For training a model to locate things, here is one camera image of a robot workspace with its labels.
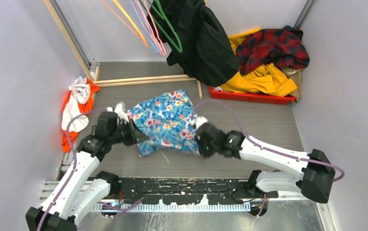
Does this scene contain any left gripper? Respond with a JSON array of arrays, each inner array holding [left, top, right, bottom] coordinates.
[[109, 118, 149, 147]]

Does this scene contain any blue patterned garment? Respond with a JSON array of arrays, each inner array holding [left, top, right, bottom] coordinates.
[[127, 90, 199, 156]]

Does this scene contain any blue hanger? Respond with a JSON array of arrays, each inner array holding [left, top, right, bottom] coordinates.
[[128, 0, 162, 55]]

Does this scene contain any black pleated skirt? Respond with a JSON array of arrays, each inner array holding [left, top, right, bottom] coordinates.
[[152, 0, 240, 87]]

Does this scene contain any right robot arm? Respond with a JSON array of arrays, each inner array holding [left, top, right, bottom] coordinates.
[[196, 122, 336, 204]]

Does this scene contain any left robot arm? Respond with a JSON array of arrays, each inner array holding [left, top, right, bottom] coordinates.
[[26, 108, 136, 231]]

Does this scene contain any orange hanger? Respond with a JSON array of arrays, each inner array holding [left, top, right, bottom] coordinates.
[[100, 0, 149, 48]]

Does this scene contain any pink hanger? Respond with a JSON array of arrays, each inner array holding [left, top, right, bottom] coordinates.
[[140, 0, 166, 56]]

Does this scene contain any green hanger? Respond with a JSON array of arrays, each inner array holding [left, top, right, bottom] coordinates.
[[143, 0, 183, 53]]

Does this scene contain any white garment in bin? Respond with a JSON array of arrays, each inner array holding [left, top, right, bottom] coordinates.
[[213, 87, 224, 91]]

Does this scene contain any white and orange clothes pile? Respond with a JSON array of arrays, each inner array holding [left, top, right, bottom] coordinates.
[[61, 77, 100, 153]]

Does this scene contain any wooden clothes rack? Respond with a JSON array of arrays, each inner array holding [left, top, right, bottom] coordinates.
[[43, 0, 195, 87]]

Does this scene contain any red plastic bin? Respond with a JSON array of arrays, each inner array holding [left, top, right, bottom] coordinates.
[[209, 87, 296, 105]]

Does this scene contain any yellow garment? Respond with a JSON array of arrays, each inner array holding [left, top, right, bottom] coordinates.
[[219, 26, 299, 98]]

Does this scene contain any red plaid shirt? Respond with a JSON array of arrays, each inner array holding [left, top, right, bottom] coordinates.
[[236, 26, 310, 75]]

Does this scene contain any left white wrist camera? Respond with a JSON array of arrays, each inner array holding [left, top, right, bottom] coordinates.
[[106, 102, 130, 123]]

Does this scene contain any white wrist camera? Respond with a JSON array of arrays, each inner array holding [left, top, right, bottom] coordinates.
[[106, 102, 130, 123], [190, 116, 208, 129]]

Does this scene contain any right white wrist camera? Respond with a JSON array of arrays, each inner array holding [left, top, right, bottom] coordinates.
[[190, 116, 208, 129]]

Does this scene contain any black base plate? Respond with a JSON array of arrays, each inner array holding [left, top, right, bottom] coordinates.
[[105, 178, 263, 205]]

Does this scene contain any aluminium frame post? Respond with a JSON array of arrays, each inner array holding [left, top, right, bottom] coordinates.
[[50, 0, 91, 68]]

